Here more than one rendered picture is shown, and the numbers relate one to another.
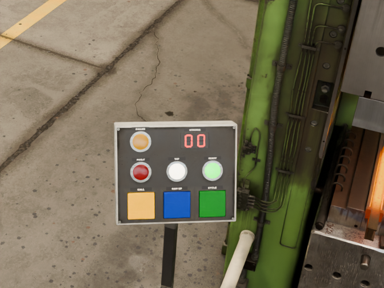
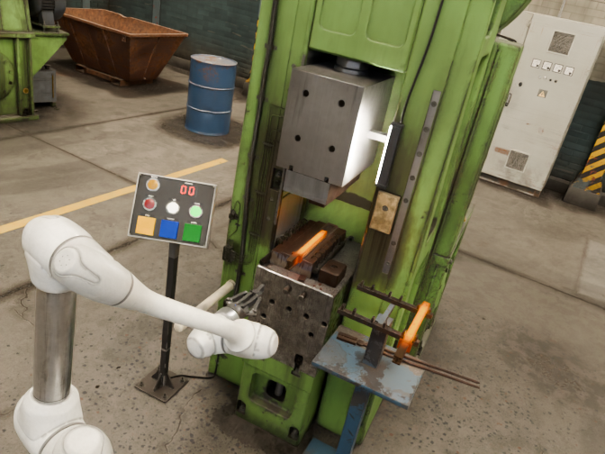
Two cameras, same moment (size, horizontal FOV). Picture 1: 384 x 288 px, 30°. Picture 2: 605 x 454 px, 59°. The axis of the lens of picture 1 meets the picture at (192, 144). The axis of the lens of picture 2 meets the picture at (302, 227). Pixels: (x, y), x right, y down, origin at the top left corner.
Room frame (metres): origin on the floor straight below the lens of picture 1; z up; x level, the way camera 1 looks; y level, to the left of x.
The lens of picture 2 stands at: (-0.51, -0.69, 2.12)
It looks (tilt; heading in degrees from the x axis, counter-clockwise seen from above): 26 degrees down; 4
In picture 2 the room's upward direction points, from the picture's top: 11 degrees clockwise
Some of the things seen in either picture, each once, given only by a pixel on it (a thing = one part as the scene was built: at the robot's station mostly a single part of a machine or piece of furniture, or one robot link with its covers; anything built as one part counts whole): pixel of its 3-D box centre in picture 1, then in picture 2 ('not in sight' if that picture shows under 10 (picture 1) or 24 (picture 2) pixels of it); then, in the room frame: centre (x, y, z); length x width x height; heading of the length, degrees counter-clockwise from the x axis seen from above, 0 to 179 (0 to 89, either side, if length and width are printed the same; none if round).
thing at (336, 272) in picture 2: not in sight; (332, 273); (1.53, -0.70, 0.95); 0.12 x 0.08 x 0.06; 165
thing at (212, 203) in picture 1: (212, 203); (192, 232); (1.48, -0.07, 1.01); 0.07 x 0.05 x 0.07; 100
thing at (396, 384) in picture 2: not in sight; (371, 363); (1.24, -0.93, 0.75); 0.40 x 0.30 x 0.02; 73
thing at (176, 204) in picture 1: (176, 204); (168, 229); (1.46, 0.03, 1.01); 0.07 x 0.05 x 0.07; 100
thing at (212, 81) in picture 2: not in sight; (211, 95); (6.07, 1.30, 0.44); 0.59 x 0.59 x 0.88
